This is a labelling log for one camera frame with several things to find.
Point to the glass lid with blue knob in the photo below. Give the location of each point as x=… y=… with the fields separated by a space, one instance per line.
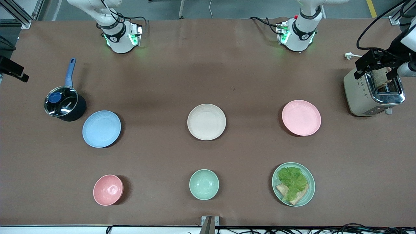
x=61 y=101

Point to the beige plate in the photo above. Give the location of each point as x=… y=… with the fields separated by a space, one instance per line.
x=206 y=122

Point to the white power plug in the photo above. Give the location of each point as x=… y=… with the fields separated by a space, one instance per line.
x=350 y=56

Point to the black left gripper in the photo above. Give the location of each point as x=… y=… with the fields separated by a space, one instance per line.
x=388 y=53

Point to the pink bowl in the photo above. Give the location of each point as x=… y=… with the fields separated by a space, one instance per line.
x=108 y=190

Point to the green bowl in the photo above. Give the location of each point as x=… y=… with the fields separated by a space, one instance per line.
x=203 y=184

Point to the cream and chrome toaster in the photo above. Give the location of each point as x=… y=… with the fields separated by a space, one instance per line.
x=359 y=94

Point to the pink plate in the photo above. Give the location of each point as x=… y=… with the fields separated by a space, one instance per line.
x=301 y=117

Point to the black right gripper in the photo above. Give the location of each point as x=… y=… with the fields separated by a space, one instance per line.
x=9 y=67

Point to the green plate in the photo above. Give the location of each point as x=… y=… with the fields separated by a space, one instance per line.
x=309 y=191

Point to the blue plate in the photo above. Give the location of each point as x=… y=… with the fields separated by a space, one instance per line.
x=101 y=128

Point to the green lettuce leaf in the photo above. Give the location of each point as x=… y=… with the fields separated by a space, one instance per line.
x=292 y=178

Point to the bread slice in toaster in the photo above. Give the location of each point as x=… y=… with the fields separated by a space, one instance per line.
x=379 y=78

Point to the aluminium frame profile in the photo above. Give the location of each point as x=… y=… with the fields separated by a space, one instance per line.
x=19 y=14
x=398 y=16

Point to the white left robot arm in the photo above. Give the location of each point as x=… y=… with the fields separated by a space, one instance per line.
x=304 y=29

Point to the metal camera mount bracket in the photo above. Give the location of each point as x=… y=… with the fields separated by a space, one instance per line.
x=209 y=225

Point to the toast slice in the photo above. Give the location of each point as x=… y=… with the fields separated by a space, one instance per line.
x=300 y=197

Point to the white pole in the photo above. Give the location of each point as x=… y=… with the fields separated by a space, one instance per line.
x=181 y=8

